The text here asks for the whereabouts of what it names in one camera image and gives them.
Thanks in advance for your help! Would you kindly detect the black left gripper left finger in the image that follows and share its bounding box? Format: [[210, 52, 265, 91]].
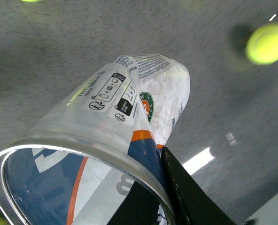
[[108, 182, 162, 225]]

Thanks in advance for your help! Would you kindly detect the plain yellow tennis ball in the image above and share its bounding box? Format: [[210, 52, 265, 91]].
[[245, 23, 278, 65]]

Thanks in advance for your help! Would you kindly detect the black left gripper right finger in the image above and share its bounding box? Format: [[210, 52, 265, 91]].
[[161, 147, 235, 225]]

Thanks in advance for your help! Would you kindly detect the Wilson tennis ball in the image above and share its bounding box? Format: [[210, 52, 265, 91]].
[[21, 0, 41, 2]]

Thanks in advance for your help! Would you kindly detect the clear Wilson tennis can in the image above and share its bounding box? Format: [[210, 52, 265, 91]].
[[0, 54, 190, 225]]

